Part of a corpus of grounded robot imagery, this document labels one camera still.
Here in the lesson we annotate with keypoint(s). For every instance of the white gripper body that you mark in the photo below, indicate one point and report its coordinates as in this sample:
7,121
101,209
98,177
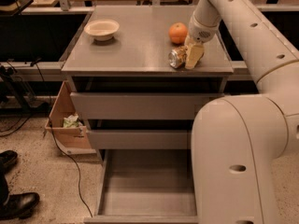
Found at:
201,32

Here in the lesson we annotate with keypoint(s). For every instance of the orange soda can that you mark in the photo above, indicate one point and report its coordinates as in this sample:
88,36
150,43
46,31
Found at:
177,56

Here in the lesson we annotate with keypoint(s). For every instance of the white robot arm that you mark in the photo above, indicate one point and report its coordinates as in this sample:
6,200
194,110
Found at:
236,138

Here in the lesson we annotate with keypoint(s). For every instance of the grey drawer cabinet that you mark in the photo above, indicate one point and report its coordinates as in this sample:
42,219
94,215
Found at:
135,60

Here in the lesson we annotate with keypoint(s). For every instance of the grey top drawer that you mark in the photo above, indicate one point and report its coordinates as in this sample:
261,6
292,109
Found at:
151,106

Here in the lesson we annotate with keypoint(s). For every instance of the grey middle drawer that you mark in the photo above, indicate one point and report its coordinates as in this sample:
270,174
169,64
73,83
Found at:
139,139

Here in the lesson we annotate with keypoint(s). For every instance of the grey open bottom drawer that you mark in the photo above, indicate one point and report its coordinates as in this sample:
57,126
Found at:
145,186

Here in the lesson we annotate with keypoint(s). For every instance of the orange fruit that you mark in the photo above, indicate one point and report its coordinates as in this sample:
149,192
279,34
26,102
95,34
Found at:
177,33

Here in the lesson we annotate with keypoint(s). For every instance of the white paper bowl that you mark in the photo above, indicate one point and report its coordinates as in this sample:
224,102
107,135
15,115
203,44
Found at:
101,30

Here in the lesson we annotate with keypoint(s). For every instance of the crumpled green white paper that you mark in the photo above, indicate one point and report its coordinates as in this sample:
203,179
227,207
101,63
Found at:
72,121

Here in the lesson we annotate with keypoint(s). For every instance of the cardboard box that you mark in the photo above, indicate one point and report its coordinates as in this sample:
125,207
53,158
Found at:
73,140

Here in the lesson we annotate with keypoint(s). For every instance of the black shoe far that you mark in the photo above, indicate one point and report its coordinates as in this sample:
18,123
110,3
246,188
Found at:
8,159

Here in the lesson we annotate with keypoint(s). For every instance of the black shoe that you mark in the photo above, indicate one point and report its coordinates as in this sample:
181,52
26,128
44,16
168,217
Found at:
19,206
8,159

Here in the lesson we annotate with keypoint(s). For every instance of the black shoe near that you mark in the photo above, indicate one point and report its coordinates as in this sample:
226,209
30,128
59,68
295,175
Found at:
19,206

